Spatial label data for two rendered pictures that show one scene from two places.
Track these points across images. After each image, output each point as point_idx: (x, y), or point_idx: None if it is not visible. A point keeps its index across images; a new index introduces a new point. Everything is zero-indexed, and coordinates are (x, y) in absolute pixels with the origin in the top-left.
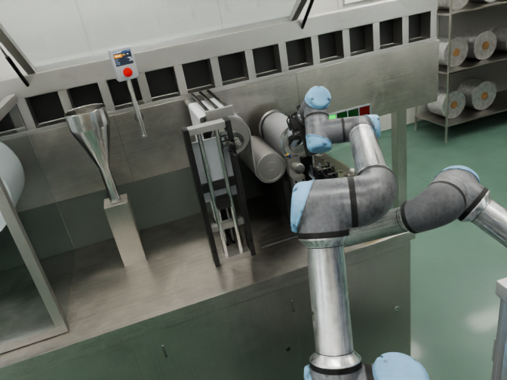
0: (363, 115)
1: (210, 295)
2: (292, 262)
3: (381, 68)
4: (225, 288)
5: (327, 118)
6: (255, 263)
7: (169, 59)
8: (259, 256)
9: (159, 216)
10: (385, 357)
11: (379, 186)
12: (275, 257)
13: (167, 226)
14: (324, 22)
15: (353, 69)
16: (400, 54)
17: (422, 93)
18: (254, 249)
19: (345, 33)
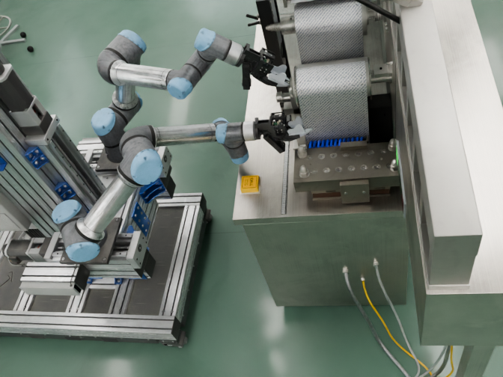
0: (179, 75)
1: (252, 79)
2: None
3: (409, 192)
4: (254, 87)
5: (197, 55)
6: (269, 105)
7: None
8: (276, 108)
9: (382, 42)
10: (110, 114)
11: (98, 61)
12: (268, 118)
13: (374, 54)
14: (403, 47)
15: (404, 143)
16: (415, 218)
17: (417, 304)
18: (279, 102)
19: (407, 93)
